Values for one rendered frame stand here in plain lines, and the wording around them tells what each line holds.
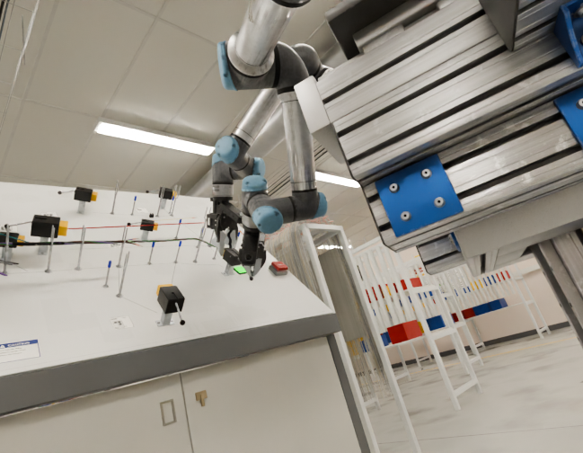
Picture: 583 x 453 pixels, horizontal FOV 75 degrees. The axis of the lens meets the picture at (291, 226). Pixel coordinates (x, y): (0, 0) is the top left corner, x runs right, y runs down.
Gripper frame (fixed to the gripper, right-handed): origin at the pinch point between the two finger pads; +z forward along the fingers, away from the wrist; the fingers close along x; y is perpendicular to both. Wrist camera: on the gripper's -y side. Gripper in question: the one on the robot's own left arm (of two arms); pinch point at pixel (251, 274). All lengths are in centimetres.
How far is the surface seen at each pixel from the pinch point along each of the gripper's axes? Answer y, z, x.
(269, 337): -21.7, 5.1, -7.5
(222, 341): -29.3, -1.2, 5.4
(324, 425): -35, 29, -26
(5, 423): -59, -11, 42
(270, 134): 276, 57, 7
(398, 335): 169, 225, -141
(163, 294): -26.5, -15.3, 20.4
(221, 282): -0.4, 4.2, 10.5
